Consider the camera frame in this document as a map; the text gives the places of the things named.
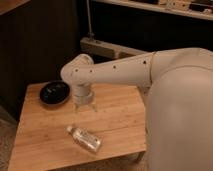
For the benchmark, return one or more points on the black ceramic bowl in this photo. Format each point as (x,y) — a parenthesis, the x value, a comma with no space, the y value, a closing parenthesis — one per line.
(54,93)

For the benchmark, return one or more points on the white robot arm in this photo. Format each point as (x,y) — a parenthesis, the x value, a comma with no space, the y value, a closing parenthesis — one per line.
(178,85)

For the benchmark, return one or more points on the clear plastic bottle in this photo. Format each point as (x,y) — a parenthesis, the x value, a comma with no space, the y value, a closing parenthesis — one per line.
(84,138)

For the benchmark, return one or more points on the metal vertical pole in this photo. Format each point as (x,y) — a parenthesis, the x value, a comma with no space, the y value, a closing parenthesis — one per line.
(90,32)

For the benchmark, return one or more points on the long wooden shelf beam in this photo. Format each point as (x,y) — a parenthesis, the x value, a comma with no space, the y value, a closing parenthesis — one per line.
(108,50)

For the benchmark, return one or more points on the wooden table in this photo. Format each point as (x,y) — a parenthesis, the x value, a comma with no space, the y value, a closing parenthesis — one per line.
(42,142)

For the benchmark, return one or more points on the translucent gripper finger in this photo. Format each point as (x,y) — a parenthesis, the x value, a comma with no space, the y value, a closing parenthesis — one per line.
(76,108)
(94,107)

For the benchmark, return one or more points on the upper wooden shelf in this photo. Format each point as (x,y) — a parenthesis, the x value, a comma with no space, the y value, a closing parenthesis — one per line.
(157,8)

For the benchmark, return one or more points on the silver cylindrical gripper body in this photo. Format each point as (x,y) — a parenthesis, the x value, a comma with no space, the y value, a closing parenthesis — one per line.
(82,94)

